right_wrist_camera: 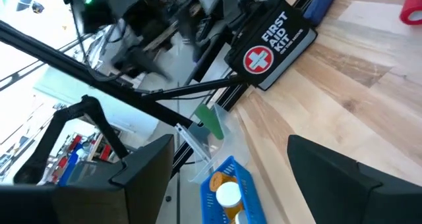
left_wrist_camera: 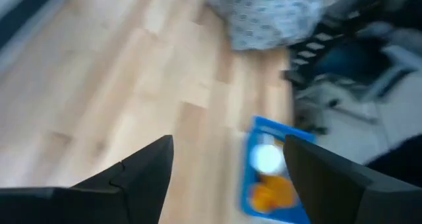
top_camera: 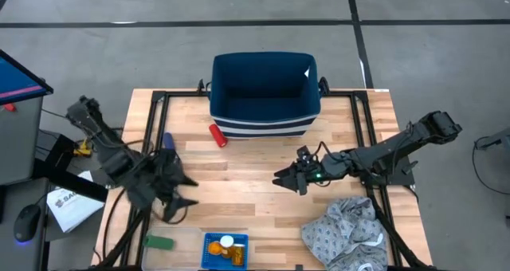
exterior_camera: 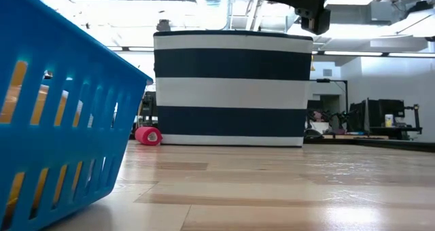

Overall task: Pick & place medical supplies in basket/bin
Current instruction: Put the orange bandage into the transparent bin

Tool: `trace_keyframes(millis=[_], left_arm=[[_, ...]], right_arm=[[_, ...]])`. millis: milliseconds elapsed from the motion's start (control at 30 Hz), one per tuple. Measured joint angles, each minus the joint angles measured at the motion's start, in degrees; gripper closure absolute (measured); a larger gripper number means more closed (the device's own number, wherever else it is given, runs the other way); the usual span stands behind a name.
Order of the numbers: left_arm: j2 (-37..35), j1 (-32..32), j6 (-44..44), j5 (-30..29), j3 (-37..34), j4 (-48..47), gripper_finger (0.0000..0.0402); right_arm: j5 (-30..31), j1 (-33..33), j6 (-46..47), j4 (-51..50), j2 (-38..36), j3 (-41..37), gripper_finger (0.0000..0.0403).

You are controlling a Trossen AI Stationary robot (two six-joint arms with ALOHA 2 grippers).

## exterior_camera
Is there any blue slotted plastic basket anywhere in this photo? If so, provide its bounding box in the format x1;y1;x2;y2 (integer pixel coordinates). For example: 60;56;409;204
0;0;154;231

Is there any orange pill bottle without cap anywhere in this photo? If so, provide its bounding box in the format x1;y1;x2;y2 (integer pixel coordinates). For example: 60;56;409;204
0;60;84;221

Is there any black background equipment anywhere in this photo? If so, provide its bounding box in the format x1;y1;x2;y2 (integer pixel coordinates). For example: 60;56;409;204
137;90;157;128

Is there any black background desk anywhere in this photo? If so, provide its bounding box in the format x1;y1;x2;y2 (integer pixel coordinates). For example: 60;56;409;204
368;125;424;141

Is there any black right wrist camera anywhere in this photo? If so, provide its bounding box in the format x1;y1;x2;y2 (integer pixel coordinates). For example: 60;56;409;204
294;7;332;36

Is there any long ceiling light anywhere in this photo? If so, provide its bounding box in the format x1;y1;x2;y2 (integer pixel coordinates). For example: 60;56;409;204
322;50;384;57
107;46;156;52
387;52;435;58

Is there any navy white striped fabric basket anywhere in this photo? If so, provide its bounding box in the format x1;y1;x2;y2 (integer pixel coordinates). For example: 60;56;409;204
152;29;314;148

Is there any red bandage roll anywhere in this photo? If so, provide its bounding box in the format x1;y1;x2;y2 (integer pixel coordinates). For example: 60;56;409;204
134;126;164;147

